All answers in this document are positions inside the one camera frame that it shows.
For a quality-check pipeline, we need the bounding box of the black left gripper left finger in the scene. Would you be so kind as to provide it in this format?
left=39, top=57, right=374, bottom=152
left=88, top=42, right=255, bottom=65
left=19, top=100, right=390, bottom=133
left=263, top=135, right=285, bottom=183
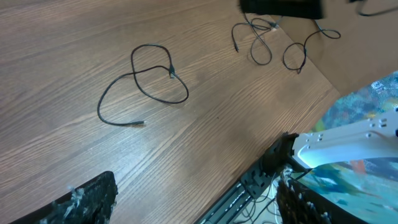
left=11, top=170, right=118, bottom=224

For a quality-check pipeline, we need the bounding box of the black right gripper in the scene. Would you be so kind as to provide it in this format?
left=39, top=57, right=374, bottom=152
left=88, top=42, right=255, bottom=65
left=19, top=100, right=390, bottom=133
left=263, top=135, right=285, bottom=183
left=239, top=0, right=324, bottom=19

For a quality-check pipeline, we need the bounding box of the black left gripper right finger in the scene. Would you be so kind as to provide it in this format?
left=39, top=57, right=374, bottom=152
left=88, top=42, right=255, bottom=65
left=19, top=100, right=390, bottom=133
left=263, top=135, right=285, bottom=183
left=276, top=167, right=365, bottom=224

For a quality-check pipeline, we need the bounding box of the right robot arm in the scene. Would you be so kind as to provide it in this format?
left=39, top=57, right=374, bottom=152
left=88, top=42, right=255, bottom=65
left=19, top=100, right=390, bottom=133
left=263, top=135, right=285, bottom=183
left=259, top=1, right=397, bottom=174

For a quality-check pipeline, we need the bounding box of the black right camera cable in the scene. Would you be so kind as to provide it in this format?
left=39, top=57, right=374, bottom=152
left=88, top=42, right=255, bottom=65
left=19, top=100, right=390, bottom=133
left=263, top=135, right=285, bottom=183
left=349, top=0, right=398, bottom=17

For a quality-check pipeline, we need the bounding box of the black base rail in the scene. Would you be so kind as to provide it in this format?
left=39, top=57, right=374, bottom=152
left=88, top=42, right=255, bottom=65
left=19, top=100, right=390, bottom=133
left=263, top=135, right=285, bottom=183
left=195, top=162, right=277, bottom=224

